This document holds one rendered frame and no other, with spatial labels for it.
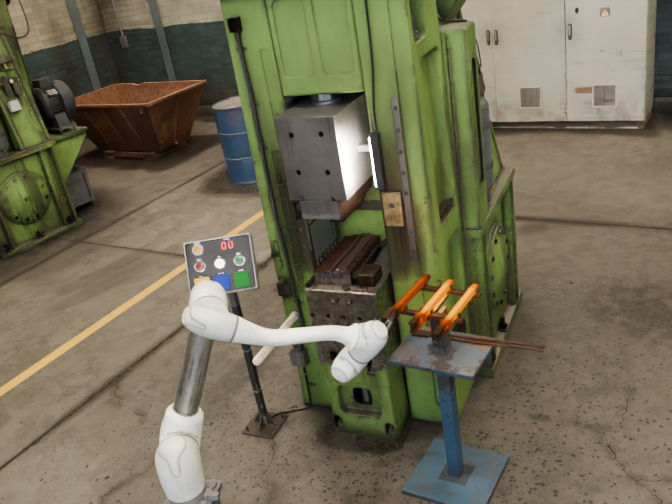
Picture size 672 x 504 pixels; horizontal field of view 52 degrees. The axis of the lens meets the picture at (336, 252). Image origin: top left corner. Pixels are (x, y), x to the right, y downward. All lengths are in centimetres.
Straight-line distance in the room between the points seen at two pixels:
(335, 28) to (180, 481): 194
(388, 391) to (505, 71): 541
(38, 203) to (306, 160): 500
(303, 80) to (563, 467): 220
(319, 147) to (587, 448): 197
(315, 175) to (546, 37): 532
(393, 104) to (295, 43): 52
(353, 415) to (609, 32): 541
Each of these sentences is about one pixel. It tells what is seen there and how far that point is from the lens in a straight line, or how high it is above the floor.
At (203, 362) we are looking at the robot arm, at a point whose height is 109.
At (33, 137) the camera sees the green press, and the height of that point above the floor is 103.
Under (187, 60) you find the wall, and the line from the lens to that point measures 1178.
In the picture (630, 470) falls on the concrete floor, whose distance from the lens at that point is 369.
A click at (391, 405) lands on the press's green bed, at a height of 24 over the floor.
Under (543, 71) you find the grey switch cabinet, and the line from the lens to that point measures 828.
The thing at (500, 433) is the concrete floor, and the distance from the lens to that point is 384.
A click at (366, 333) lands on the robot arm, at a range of 249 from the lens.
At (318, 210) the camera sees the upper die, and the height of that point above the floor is 132.
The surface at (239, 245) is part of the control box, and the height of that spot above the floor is 115.
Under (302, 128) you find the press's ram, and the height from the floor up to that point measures 171.
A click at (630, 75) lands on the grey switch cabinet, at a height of 59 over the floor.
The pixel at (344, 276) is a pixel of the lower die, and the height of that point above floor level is 97.
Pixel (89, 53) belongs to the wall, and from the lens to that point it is 1266.
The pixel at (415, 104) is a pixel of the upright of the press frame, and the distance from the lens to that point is 309.
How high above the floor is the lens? 251
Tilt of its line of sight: 25 degrees down
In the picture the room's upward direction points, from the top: 10 degrees counter-clockwise
